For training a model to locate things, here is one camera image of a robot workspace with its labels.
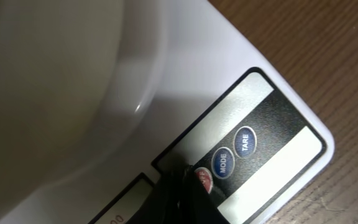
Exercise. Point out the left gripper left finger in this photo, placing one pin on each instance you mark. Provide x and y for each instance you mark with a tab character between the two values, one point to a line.
162	205

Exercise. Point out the white digital kitchen scale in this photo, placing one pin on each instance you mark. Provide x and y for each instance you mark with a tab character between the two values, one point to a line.
220	107

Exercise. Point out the white bowl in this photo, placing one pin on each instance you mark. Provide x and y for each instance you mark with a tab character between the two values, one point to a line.
76	78

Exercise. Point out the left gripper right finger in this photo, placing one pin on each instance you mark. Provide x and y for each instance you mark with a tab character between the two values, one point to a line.
196	205

